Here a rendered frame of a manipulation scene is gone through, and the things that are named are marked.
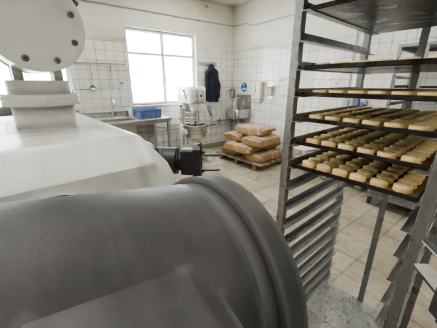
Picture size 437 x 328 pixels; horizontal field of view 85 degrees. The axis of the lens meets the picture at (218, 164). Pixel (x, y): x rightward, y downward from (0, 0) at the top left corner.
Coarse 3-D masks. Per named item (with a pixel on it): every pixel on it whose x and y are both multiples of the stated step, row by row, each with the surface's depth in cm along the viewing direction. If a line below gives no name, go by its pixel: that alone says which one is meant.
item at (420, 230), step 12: (432, 168) 62; (432, 180) 62; (432, 192) 63; (432, 204) 63; (420, 216) 66; (432, 216) 65; (420, 228) 66; (420, 240) 67; (408, 252) 70; (420, 252) 68; (408, 264) 70; (408, 276) 71; (396, 288) 74; (408, 288) 72; (396, 300) 75; (396, 312) 76; (396, 324) 77
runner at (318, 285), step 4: (328, 272) 162; (324, 276) 159; (328, 276) 160; (320, 280) 155; (324, 280) 156; (316, 284) 152; (320, 284) 153; (312, 288) 149; (316, 288) 150; (308, 292) 146; (312, 292) 147; (308, 296) 145; (312, 296) 145; (308, 300) 142
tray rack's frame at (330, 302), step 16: (416, 80) 108; (384, 208) 129; (368, 256) 141; (368, 272) 143; (320, 288) 160; (336, 288) 160; (416, 288) 124; (320, 304) 149; (336, 304) 149; (352, 304) 149; (320, 320) 138; (336, 320) 138; (352, 320) 138; (368, 320) 138
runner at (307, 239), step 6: (336, 216) 146; (342, 216) 146; (324, 222) 136; (330, 222) 140; (318, 228) 132; (324, 228) 133; (306, 234) 124; (312, 234) 128; (318, 234) 128; (300, 240) 120; (306, 240) 123; (312, 240) 124; (294, 246) 117; (300, 246) 119; (294, 252) 115
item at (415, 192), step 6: (312, 168) 93; (360, 168) 93; (384, 168) 93; (348, 174) 86; (366, 180) 81; (396, 180) 81; (426, 180) 81; (390, 186) 77; (420, 186) 77; (414, 192) 73; (420, 192) 73
